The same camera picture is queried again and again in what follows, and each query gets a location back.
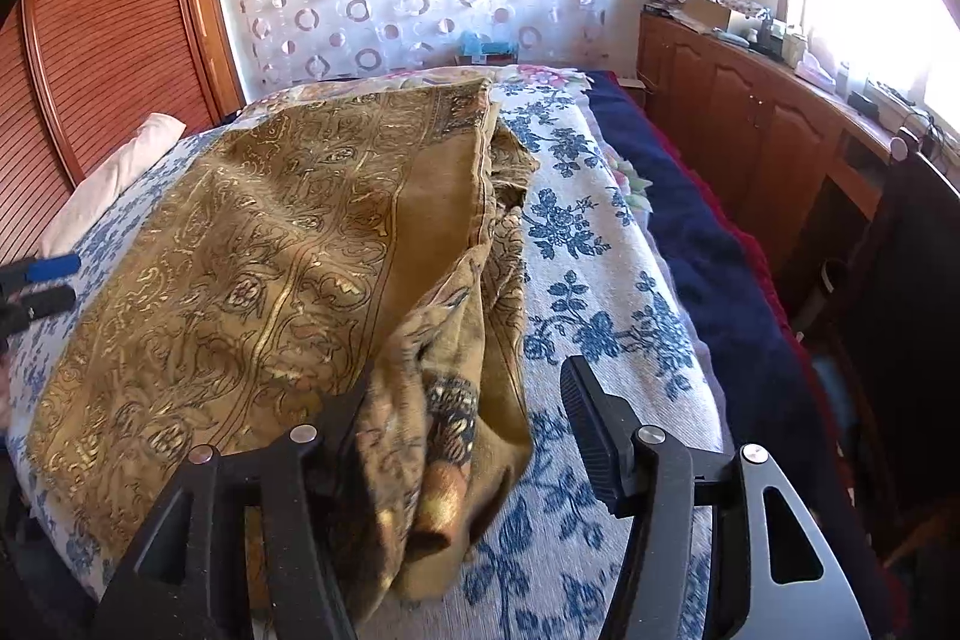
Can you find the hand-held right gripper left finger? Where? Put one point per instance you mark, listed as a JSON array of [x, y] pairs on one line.
[[337, 430]]

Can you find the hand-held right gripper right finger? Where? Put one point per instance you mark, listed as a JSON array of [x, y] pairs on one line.
[[592, 434]]

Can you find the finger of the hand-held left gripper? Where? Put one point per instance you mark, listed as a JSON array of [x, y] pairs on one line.
[[45, 267], [41, 301]]

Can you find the golden patterned garment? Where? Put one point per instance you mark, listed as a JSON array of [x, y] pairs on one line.
[[262, 250]]

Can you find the white blue-flowered bed sheet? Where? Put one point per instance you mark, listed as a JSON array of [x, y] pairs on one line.
[[600, 325]]

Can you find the white pillow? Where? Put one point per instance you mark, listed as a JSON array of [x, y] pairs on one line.
[[120, 168]]

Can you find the wooden slatted headboard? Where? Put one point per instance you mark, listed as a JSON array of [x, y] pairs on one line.
[[112, 10]]

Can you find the black chair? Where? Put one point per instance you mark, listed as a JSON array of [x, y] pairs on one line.
[[907, 280]]

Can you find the wooden cabinet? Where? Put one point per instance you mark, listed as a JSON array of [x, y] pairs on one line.
[[750, 115]]

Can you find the blue plastic item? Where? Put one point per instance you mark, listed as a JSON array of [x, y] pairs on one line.
[[486, 48]]

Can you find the clutter of small desktop things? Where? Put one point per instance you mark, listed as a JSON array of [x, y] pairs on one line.
[[787, 48]]

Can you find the cardboard box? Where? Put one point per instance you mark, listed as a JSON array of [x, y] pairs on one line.
[[706, 12]]

